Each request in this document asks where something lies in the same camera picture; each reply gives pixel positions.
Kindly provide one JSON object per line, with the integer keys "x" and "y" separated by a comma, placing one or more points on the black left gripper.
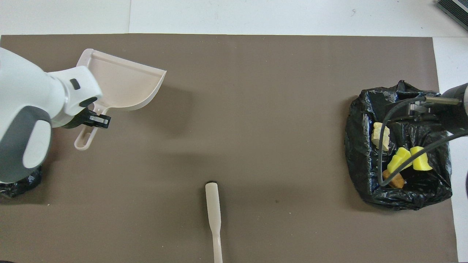
{"x": 78, "y": 120}

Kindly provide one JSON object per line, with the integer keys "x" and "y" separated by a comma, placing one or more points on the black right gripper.
{"x": 451, "y": 113}

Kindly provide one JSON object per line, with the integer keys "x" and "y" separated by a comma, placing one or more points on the beige plastic dustpan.
{"x": 124, "y": 84}

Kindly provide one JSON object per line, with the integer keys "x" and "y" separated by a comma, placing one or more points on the yellow sponge piece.
{"x": 399, "y": 160}
{"x": 421, "y": 162}

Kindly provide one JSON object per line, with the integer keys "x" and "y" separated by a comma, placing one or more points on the pale bread piece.
{"x": 376, "y": 137}

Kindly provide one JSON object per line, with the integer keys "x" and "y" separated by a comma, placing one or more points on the brown bread roll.
{"x": 394, "y": 180}

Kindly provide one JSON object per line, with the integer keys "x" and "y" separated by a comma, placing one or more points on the beige hand brush black bristles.
{"x": 213, "y": 208}

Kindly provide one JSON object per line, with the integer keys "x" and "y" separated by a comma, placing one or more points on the left black trash bag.
{"x": 365, "y": 164}

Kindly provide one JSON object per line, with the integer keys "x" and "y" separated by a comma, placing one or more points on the black bag with pink bin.
{"x": 22, "y": 184}

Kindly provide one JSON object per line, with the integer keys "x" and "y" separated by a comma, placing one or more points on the black ribbed device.
{"x": 457, "y": 11}

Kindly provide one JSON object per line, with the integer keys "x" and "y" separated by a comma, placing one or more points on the brown table mat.
{"x": 256, "y": 128}

